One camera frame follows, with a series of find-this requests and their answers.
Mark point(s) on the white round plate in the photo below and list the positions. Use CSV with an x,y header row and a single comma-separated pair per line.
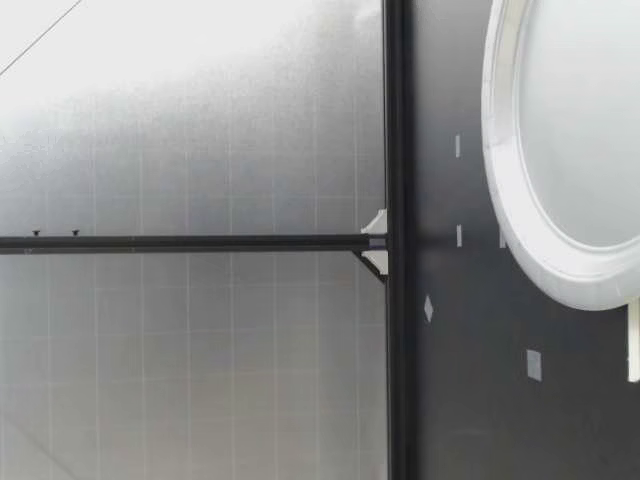
x,y
506,180

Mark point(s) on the white frame corner bracket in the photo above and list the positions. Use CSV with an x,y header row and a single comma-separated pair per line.
x,y
376,224
377,261

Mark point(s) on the silver hammered metal fork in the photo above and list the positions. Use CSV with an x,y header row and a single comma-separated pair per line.
x,y
635,340

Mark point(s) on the black frame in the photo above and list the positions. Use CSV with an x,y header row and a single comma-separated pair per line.
x,y
398,350

